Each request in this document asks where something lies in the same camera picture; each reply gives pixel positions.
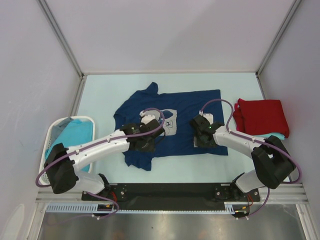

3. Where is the navy blue t shirt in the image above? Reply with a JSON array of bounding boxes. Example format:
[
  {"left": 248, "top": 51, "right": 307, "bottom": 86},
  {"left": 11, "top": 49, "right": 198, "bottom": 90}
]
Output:
[{"left": 113, "top": 82, "right": 228, "bottom": 171}]

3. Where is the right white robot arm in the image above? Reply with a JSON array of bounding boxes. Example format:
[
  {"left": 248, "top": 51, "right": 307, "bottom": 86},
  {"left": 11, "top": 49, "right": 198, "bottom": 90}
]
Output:
[{"left": 190, "top": 114, "right": 296, "bottom": 201}]

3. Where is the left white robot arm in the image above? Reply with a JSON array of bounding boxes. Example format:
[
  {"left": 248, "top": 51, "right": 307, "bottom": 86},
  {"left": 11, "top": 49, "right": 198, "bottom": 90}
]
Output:
[{"left": 44, "top": 119, "right": 165, "bottom": 200}]

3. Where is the folded red t shirt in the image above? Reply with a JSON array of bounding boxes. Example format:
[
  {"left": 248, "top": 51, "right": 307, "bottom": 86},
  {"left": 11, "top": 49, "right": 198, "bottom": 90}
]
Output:
[{"left": 233, "top": 98, "right": 290, "bottom": 138}]

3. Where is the turquoise t shirt in basket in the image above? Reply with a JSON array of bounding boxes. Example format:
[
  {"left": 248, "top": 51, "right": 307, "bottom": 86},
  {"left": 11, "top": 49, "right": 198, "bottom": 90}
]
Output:
[{"left": 44, "top": 117, "right": 95, "bottom": 161}]

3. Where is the folded light blue t shirt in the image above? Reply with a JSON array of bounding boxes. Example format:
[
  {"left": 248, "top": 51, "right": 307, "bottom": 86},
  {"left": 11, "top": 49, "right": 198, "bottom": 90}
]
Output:
[{"left": 263, "top": 132, "right": 285, "bottom": 141}]

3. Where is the grey shirt in basket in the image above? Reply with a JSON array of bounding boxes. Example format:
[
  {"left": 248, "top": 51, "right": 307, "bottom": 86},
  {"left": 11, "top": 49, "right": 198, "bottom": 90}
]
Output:
[{"left": 51, "top": 117, "right": 73, "bottom": 142}]

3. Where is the white laundry basket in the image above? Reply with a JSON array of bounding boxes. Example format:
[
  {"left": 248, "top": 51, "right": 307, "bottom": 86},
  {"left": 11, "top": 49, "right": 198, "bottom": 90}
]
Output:
[{"left": 38, "top": 116, "right": 95, "bottom": 186}]

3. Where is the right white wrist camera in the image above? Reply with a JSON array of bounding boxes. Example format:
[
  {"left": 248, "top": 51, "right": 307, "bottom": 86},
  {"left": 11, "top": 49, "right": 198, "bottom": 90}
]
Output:
[{"left": 199, "top": 110, "right": 214, "bottom": 124}]

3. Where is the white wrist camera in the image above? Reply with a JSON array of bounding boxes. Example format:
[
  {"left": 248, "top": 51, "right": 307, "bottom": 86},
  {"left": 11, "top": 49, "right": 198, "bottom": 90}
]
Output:
[
  {"left": 199, "top": 110, "right": 214, "bottom": 124},
  {"left": 139, "top": 111, "right": 156, "bottom": 125}
]

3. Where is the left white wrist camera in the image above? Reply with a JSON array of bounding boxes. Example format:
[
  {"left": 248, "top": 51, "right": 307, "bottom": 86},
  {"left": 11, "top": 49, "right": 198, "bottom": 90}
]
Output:
[{"left": 139, "top": 111, "right": 156, "bottom": 125}]

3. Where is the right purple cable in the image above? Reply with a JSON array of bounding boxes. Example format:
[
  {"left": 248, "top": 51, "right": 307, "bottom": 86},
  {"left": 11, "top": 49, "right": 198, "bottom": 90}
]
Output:
[{"left": 198, "top": 99, "right": 303, "bottom": 221}]

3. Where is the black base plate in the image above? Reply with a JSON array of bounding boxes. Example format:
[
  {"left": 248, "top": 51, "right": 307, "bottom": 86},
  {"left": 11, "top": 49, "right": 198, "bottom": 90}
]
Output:
[{"left": 81, "top": 181, "right": 261, "bottom": 211}]

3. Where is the light blue cable duct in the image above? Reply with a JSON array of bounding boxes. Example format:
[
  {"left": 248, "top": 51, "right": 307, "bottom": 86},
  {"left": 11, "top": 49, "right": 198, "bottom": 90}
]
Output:
[{"left": 46, "top": 203, "right": 117, "bottom": 214}]

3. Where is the aluminium frame rail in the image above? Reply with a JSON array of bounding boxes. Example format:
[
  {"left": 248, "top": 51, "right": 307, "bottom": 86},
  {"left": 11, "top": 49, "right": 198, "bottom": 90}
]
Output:
[{"left": 35, "top": 183, "right": 309, "bottom": 204}]

